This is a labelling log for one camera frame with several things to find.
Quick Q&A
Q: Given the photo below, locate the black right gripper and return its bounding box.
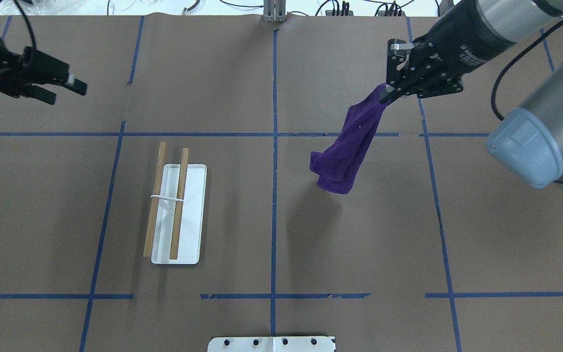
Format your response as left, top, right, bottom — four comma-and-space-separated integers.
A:
379, 0, 514, 105

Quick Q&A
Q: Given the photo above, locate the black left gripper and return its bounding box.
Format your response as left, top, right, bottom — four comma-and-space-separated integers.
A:
0, 37, 88, 105

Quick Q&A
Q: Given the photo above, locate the purple towel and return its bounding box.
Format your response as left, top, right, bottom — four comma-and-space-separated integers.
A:
310, 83, 390, 195

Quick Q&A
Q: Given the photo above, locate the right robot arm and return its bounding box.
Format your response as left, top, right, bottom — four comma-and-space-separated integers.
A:
380, 0, 563, 191

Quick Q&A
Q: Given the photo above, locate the wooden rack bar outer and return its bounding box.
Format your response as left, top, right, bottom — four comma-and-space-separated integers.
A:
143, 142, 166, 258

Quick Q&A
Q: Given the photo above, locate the wooden rack bar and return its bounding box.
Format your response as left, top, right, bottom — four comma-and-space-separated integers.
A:
169, 148, 190, 260
143, 142, 166, 258

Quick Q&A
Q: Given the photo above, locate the wooden rack bar inner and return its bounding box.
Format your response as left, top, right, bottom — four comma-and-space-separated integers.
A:
169, 148, 190, 260

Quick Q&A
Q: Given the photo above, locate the white towel rack base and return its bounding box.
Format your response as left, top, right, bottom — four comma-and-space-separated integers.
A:
151, 163, 207, 265

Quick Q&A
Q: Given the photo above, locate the clear plastic bag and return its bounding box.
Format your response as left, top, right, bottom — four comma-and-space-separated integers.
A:
28, 0, 112, 16

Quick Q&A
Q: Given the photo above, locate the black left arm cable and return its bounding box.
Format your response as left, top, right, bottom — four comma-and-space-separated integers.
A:
13, 0, 38, 49

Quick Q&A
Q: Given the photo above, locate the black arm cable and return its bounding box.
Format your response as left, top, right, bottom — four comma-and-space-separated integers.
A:
491, 7, 563, 122
13, 0, 38, 49

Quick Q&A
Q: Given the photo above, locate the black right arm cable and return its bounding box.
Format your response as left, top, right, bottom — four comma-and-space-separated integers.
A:
491, 7, 563, 122

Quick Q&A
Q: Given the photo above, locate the aluminium frame post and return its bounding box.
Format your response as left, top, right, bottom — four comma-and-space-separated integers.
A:
263, 0, 287, 23

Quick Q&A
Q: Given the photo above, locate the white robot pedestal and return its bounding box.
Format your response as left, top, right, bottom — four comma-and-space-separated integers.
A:
206, 336, 337, 352

